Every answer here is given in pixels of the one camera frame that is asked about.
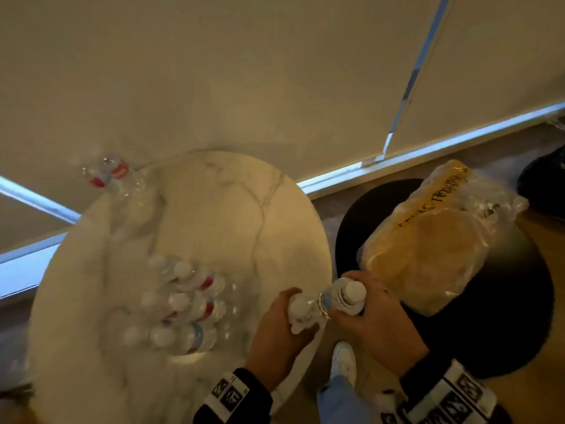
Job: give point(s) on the clear water bottle white cap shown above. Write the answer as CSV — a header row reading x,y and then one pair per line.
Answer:
x,y
302,309
346,296

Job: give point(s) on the white roller blind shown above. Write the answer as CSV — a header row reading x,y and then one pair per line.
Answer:
x,y
494,61
198,74

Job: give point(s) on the person's left thumb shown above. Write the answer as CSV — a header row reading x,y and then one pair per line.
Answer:
x,y
308,337

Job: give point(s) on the person's right thumb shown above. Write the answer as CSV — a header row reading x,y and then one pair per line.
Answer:
x,y
346,319

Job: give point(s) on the light blue jeans leg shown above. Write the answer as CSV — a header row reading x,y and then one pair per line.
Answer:
x,y
340,404

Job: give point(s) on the person's right hand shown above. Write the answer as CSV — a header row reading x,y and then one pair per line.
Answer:
x,y
384,331

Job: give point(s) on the black round stool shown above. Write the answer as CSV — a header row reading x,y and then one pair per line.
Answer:
x,y
494,322

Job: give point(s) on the person's left forearm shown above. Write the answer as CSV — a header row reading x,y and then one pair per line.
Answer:
x,y
251,404

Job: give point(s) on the person's left hand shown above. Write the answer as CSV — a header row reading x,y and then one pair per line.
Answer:
x,y
271,342

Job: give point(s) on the white shoe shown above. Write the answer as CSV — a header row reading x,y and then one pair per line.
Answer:
x,y
343,362

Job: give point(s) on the black bag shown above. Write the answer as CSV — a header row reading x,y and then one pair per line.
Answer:
x,y
545,183

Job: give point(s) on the clear plastic bag yellow contents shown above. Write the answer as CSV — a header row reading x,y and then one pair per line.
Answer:
x,y
432,247

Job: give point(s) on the cluster of standing water bottles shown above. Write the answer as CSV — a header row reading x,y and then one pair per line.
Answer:
x,y
185,304

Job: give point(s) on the person's right forearm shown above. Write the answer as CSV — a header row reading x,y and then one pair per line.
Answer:
x,y
430,379

